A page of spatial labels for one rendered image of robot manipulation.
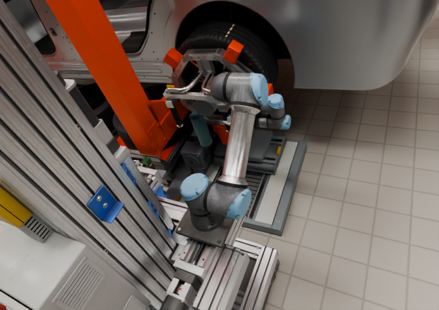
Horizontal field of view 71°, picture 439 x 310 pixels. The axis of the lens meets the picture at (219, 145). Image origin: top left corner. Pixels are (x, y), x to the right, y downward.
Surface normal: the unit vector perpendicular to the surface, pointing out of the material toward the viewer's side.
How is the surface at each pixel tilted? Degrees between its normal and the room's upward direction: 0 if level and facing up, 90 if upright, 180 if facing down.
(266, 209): 0
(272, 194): 0
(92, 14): 90
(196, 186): 7
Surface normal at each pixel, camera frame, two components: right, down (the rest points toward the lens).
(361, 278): -0.24, -0.69
